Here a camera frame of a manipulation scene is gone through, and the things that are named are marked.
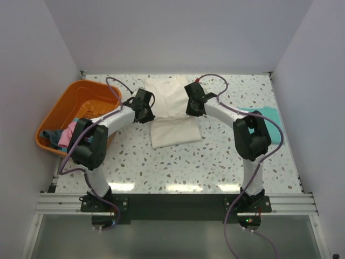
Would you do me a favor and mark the white t shirt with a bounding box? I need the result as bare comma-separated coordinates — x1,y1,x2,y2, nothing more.
144,76,202,148

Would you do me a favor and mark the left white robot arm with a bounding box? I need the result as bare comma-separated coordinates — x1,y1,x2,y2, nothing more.
59,88,155,212

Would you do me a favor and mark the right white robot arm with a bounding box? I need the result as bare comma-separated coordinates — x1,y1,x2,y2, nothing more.
184,82,272,212

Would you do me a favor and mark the orange plastic basket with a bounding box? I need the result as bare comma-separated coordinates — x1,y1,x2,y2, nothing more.
36,79,122,157

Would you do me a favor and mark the pink t shirt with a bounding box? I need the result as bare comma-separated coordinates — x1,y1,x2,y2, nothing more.
58,121,77,148

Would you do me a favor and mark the folded teal t shirt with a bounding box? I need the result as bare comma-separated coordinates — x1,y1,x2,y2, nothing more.
238,106,283,145

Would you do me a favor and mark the dark grey t shirt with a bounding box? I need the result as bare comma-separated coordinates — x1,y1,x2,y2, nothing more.
39,129,67,152

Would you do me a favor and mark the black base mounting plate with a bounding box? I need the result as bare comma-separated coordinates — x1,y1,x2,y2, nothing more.
79,193,272,229

